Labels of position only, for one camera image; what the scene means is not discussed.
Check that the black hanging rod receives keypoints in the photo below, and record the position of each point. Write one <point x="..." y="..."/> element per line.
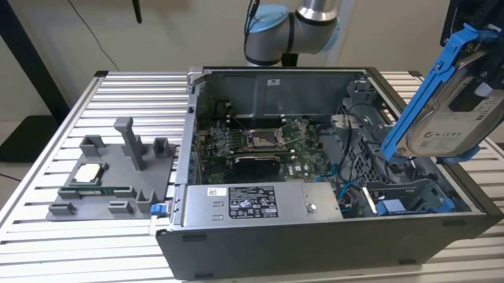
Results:
<point x="138" y="11"/>

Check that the green motherboard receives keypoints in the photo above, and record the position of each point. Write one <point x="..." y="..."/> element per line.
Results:
<point x="309" y="148"/>

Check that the silver CPU chip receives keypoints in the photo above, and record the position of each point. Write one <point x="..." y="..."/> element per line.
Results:
<point x="88" y="174"/>

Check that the black graphics card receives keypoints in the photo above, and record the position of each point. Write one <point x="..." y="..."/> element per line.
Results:
<point x="256" y="165"/>

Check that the black open PC case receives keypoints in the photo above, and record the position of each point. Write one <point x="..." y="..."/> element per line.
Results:
<point x="276" y="250"/>

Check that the CPU socket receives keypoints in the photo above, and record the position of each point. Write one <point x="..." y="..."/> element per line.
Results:
<point x="261" y="140"/>

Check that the hard disk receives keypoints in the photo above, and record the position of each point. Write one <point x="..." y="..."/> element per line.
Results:
<point x="442" y="126"/>

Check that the blue case latch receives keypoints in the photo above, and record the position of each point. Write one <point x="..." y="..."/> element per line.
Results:
<point x="157" y="210"/>

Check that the green RAM stick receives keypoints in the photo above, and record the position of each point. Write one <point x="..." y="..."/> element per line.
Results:
<point x="105" y="191"/>

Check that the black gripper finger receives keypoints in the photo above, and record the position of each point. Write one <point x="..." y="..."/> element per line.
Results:
<point x="469" y="98"/>

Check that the silver power supply unit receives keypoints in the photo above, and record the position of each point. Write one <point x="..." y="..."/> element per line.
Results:
<point x="205" y="209"/>

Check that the black RAM slot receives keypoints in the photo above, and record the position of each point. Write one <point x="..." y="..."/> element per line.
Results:
<point x="264" y="153"/>
<point x="256" y="120"/>
<point x="256" y="117"/>
<point x="264" y="150"/>
<point x="256" y="123"/>

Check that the blue disk carrier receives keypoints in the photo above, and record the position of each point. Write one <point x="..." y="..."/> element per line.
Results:
<point x="390" y="206"/>

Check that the perforated metal drive cage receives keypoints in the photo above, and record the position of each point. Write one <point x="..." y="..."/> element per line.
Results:
<point x="340" y="147"/>

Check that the grey parts rack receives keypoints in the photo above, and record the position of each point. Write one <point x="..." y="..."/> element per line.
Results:
<point x="114" y="177"/>

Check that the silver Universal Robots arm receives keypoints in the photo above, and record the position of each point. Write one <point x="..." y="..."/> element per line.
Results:
<point x="268" y="47"/>

